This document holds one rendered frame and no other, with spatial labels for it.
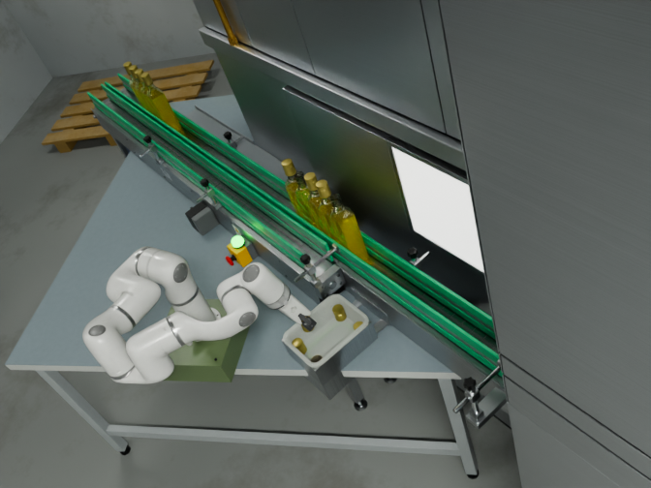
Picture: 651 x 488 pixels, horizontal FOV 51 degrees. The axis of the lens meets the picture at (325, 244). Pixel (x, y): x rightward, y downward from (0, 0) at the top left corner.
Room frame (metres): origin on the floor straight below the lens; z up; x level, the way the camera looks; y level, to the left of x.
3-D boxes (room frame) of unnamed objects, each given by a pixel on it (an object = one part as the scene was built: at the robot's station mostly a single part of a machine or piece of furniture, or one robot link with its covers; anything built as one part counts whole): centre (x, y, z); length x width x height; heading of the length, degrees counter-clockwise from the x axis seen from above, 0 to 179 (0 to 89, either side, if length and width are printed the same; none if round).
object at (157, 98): (2.61, 0.42, 1.02); 0.06 x 0.06 x 0.28; 24
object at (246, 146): (2.27, 0.15, 0.84); 0.95 x 0.09 x 0.11; 24
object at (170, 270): (1.52, 0.45, 1.07); 0.13 x 0.10 x 0.16; 44
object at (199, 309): (1.50, 0.45, 0.92); 0.16 x 0.13 x 0.15; 158
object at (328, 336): (1.31, 0.09, 0.80); 0.22 x 0.17 x 0.09; 114
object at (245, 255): (1.82, 0.28, 0.79); 0.07 x 0.07 x 0.07; 24
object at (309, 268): (1.46, 0.05, 0.95); 0.17 x 0.03 x 0.12; 114
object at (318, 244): (2.31, 0.35, 0.93); 1.75 x 0.01 x 0.08; 24
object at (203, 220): (2.08, 0.40, 0.79); 0.08 x 0.08 x 0.08; 24
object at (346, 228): (1.49, -0.07, 0.99); 0.06 x 0.06 x 0.21; 23
